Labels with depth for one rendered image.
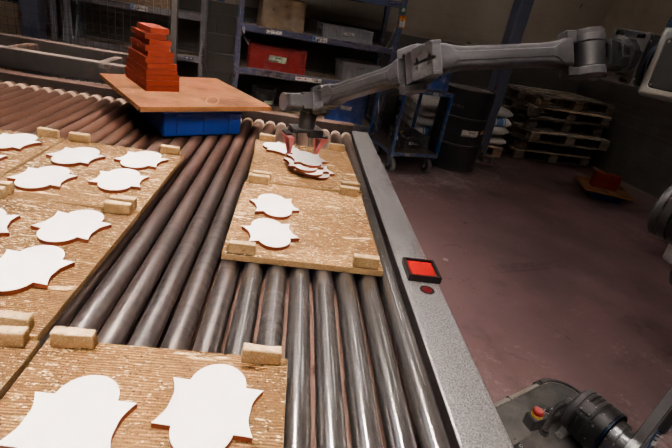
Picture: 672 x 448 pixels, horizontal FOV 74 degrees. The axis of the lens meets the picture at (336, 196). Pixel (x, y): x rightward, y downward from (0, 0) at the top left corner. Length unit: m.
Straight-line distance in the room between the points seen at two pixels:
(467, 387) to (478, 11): 6.08
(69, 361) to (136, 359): 0.09
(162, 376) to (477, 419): 0.47
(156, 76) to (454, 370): 1.44
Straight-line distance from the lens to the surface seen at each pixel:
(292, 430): 0.68
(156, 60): 1.82
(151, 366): 0.72
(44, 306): 0.86
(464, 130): 4.98
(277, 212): 1.13
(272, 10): 5.31
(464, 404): 0.79
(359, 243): 1.08
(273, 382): 0.70
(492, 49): 1.09
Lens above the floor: 1.44
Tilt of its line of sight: 23 degrees down
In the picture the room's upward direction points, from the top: 11 degrees clockwise
